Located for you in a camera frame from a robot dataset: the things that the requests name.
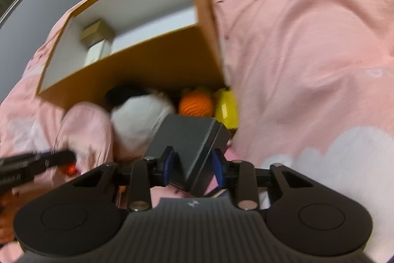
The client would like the pink pouch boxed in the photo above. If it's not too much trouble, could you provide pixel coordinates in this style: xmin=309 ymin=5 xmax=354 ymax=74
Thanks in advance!
xmin=57 ymin=103 xmax=114 ymax=177

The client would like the dark grey box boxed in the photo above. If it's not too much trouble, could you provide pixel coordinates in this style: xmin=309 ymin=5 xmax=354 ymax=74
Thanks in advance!
xmin=143 ymin=114 xmax=232 ymax=196

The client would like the white cupcake plush toy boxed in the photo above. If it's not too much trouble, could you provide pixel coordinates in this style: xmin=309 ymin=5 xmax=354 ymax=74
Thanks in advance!
xmin=103 ymin=84 xmax=177 ymax=159

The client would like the small tan box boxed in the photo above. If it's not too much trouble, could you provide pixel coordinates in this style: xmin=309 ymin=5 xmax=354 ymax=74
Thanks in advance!
xmin=80 ymin=19 xmax=116 ymax=46

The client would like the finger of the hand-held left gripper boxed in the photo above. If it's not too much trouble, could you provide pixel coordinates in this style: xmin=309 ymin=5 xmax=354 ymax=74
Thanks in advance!
xmin=31 ymin=150 xmax=76 ymax=170

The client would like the white box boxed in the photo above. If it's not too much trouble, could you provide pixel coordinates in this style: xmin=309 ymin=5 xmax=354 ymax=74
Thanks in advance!
xmin=85 ymin=39 xmax=112 ymax=66

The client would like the pink printed blanket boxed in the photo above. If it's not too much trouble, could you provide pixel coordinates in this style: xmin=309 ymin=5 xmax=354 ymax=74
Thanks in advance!
xmin=0 ymin=0 xmax=394 ymax=263

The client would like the cardboard box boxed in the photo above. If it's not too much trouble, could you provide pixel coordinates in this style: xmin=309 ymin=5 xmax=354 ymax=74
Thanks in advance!
xmin=36 ymin=0 xmax=230 ymax=111

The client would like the yellow plush toy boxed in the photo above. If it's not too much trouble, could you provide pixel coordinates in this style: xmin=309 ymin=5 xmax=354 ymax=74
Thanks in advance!
xmin=214 ymin=87 xmax=239 ymax=129

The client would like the orange ball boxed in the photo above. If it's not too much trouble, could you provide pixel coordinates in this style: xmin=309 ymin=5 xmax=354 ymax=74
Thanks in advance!
xmin=179 ymin=90 xmax=215 ymax=118

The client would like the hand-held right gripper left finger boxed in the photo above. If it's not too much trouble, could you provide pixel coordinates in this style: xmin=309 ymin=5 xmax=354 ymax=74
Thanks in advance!
xmin=72 ymin=146 xmax=182 ymax=212

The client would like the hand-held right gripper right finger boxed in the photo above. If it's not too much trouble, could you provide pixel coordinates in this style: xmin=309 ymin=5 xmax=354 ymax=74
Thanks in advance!
xmin=212 ymin=148 xmax=314 ymax=210

